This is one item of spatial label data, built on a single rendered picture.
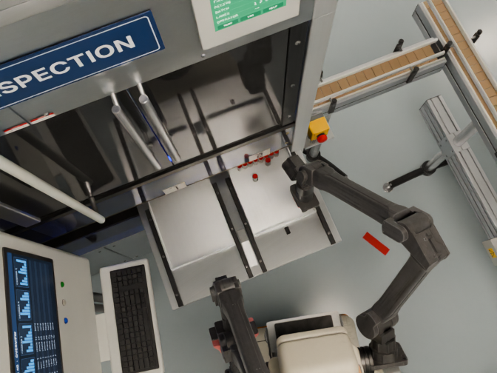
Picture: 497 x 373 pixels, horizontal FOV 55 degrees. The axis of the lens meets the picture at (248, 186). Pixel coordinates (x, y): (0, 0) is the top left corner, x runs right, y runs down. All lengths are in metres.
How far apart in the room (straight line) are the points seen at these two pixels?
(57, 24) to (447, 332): 2.51
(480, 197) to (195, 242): 1.33
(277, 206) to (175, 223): 0.41
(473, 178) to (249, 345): 1.57
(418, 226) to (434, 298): 1.68
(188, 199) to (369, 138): 1.41
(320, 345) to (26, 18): 1.05
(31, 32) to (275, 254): 1.28
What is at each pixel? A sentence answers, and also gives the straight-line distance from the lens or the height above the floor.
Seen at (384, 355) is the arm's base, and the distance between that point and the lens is 1.54.
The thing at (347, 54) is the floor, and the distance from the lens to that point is 3.20.
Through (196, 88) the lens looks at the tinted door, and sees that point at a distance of 1.19.
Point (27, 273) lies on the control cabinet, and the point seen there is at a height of 1.36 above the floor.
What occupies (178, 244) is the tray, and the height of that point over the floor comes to 0.88.
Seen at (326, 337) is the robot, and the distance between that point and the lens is 1.41.
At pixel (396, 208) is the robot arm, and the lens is 1.27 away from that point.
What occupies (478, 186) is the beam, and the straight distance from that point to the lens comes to 2.48.
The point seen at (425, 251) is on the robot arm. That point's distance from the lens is 1.22.
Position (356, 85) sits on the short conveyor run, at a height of 0.97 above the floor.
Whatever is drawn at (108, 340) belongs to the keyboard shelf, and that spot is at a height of 0.80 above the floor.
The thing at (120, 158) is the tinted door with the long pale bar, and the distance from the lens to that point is 1.42.
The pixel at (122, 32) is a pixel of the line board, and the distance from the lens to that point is 0.92.
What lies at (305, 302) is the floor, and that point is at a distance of 2.74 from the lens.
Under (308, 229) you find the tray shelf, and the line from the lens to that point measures 1.89.
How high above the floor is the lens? 2.73
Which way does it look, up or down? 75 degrees down
